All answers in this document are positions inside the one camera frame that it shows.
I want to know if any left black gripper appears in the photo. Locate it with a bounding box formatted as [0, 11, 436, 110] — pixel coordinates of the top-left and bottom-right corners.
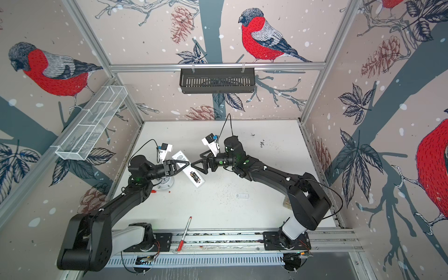
[145, 161, 189, 182]

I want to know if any white remote control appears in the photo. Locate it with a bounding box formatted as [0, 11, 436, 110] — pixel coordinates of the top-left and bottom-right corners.
[171, 150, 205, 189]

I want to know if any white battery compartment cover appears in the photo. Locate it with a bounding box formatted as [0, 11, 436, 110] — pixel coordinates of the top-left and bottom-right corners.
[236, 194, 249, 199]

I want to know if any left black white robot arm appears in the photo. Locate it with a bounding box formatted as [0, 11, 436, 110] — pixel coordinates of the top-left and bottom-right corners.
[57, 155, 190, 272]

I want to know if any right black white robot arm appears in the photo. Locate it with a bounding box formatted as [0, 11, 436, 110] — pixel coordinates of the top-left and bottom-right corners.
[191, 136, 332, 250]

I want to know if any black hanging basket shelf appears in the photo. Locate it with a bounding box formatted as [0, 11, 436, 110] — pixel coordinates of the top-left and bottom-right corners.
[179, 68, 256, 94]

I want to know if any left camera black cable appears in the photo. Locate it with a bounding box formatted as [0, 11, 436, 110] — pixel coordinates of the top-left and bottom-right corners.
[127, 139, 160, 165]

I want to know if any camera black cable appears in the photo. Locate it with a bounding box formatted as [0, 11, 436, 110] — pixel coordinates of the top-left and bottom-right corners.
[216, 113, 235, 141]
[127, 139, 160, 165]

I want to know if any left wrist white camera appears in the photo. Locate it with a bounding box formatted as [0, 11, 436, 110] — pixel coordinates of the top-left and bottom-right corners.
[157, 143, 173, 162]

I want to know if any right camera black cable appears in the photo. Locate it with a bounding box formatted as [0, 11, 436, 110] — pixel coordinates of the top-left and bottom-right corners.
[216, 113, 235, 141]

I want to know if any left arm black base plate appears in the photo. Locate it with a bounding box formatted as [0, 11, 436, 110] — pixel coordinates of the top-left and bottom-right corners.
[125, 233, 173, 253]

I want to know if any white wire mesh shelf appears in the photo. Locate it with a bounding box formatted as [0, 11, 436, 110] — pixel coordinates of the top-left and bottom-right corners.
[56, 85, 128, 161]

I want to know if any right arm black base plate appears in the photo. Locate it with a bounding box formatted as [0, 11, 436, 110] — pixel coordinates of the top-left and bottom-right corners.
[262, 231, 311, 251]

